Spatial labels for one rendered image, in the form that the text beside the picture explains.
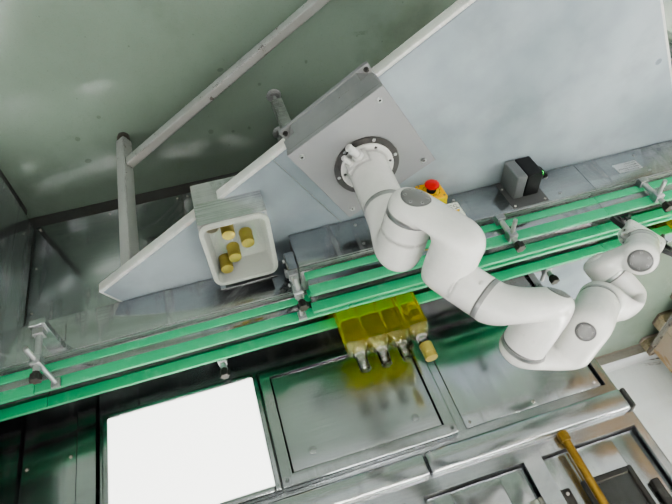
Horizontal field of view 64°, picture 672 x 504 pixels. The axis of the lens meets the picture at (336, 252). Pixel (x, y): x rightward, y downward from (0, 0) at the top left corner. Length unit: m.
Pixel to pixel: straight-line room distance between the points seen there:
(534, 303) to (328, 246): 0.66
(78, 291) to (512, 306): 1.46
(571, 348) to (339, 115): 0.66
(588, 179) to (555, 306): 0.82
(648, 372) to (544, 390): 3.94
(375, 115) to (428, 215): 0.32
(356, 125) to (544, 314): 0.56
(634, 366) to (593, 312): 4.44
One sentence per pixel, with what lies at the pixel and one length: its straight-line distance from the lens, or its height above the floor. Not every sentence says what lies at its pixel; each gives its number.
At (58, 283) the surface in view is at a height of 0.42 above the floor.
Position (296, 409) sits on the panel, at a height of 1.13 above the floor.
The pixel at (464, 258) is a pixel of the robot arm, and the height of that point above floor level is 1.27.
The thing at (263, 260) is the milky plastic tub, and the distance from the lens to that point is 1.50.
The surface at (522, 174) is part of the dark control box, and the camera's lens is 1.61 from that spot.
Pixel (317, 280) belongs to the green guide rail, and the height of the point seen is 0.92.
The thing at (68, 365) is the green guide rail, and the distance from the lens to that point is 1.58.
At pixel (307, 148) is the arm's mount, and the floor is 0.85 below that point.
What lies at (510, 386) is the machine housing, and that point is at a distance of 1.63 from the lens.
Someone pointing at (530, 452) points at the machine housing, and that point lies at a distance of 1.55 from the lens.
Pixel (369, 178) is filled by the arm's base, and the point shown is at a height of 0.96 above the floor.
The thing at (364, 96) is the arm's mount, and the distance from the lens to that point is 1.19.
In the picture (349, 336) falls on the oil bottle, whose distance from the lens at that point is 1.44.
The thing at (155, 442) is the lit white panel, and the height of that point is 1.10.
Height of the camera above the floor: 1.81
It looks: 41 degrees down
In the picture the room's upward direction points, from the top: 158 degrees clockwise
